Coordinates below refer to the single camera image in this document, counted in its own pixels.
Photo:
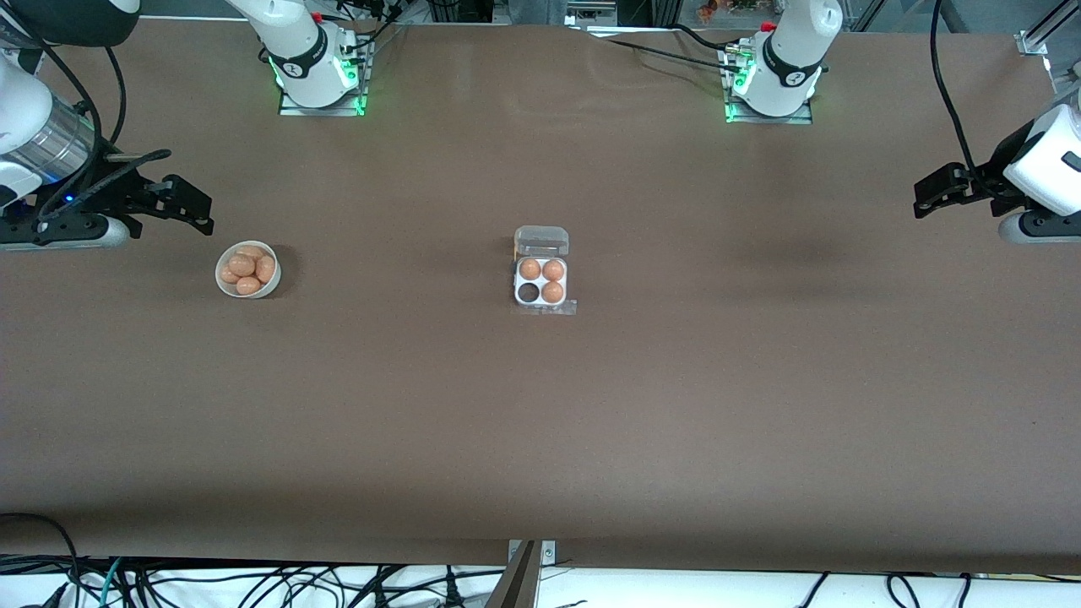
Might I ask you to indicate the aluminium frame profile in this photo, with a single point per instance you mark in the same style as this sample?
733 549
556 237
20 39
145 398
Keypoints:
1043 29

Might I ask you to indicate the clear plastic egg carton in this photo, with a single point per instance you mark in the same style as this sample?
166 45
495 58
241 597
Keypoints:
540 239

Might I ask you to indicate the small metal bracket plate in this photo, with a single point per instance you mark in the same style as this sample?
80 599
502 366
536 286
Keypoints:
549 553

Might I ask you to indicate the white round bowl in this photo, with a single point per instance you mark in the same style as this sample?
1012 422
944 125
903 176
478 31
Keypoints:
263 292

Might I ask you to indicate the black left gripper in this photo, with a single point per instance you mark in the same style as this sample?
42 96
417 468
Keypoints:
988 171

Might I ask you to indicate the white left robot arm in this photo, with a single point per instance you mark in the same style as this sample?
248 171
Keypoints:
781 93

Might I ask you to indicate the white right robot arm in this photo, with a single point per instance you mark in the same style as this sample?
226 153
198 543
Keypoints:
296 80

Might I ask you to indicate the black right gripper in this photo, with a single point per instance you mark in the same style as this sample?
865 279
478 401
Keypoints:
108 187

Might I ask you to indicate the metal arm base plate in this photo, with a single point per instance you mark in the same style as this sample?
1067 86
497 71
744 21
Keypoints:
296 111
802 119

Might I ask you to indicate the dark metal strut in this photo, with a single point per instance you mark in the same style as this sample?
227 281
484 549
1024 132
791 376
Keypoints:
517 587

